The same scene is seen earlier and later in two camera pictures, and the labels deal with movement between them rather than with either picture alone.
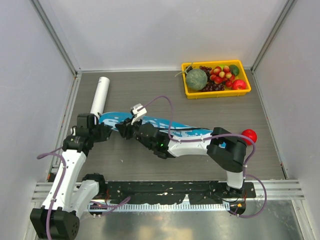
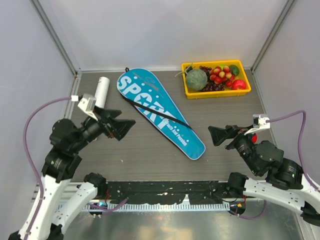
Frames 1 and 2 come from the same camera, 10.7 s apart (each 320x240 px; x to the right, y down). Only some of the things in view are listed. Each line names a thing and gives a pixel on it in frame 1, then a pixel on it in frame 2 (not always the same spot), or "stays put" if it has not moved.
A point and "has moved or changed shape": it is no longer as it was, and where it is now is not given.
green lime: [234, 69] stays put
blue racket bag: [110, 120] has moved or changed shape
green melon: [196, 79] stays put
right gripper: [125, 127] → [218, 134]
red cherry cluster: [219, 75] stays put
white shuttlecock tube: [100, 98] stays put
